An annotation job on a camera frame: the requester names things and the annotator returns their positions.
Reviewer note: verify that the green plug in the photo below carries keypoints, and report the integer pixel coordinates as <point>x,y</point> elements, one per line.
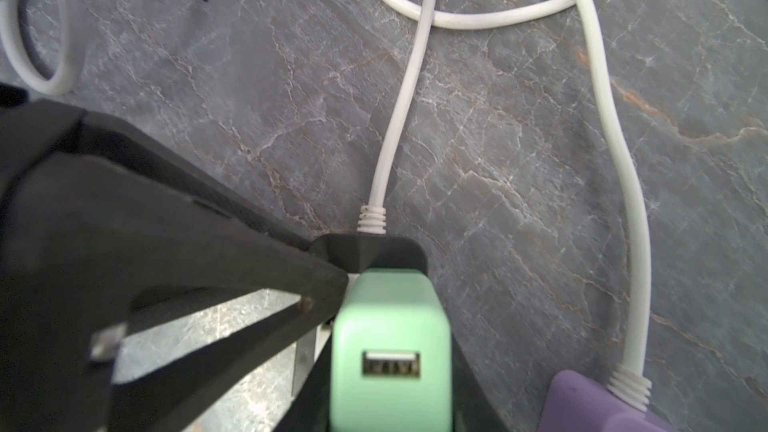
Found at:
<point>391,363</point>

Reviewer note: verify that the purple power strip upper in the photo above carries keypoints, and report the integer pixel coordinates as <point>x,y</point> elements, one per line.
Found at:
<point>577,403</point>

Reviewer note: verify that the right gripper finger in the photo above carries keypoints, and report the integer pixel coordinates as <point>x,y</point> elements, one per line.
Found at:
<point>101,226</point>

